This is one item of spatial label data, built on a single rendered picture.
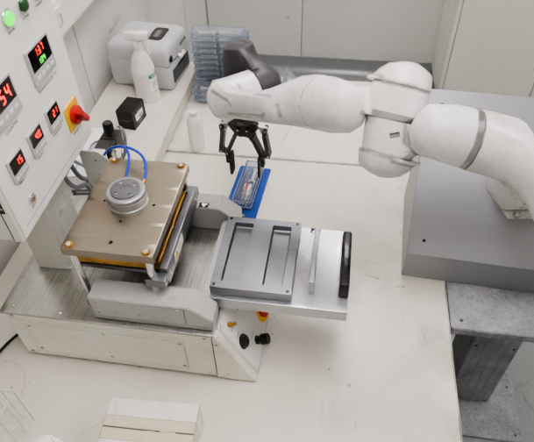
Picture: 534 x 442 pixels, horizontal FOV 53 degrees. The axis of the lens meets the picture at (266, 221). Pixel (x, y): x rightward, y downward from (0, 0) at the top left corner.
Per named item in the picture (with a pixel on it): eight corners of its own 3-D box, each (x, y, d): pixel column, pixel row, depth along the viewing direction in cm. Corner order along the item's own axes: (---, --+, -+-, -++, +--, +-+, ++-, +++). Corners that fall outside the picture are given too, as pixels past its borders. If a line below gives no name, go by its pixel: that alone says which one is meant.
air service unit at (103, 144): (98, 196, 131) (82, 146, 120) (118, 158, 141) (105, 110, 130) (119, 197, 130) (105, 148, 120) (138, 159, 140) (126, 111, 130)
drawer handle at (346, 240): (338, 296, 109) (339, 285, 106) (341, 242, 119) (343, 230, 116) (347, 298, 108) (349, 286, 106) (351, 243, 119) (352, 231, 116)
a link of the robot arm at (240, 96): (339, 67, 108) (262, 56, 133) (260, 97, 101) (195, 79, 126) (346, 119, 113) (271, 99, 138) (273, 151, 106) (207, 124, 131)
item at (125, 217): (43, 274, 108) (20, 231, 99) (98, 174, 129) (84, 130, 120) (160, 288, 105) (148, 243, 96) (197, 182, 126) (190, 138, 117)
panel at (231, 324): (258, 374, 121) (217, 328, 110) (275, 270, 141) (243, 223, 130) (266, 373, 120) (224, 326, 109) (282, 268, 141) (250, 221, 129)
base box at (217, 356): (30, 354, 126) (3, 311, 114) (89, 237, 152) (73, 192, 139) (256, 383, 120) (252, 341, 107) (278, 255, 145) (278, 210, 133)
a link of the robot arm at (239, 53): (253, 121, 129) (289, 107, 132) (252, 71, 119) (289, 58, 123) (217, 87, 139) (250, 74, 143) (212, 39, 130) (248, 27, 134)
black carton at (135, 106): (119, 128, 180) (114, 110, 175) (131, 113, 186) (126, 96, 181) (135, 131, 179) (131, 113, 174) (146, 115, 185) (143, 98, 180)
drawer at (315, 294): (202, 307, 112) (198, 284, 107) (224, 231, 127) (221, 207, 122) (345, 324, 109) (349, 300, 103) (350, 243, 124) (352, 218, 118)
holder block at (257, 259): (210, 293, 110) (209, 285, 108) (229, 223, 124) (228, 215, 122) (290, 302, 108) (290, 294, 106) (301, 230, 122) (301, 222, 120)
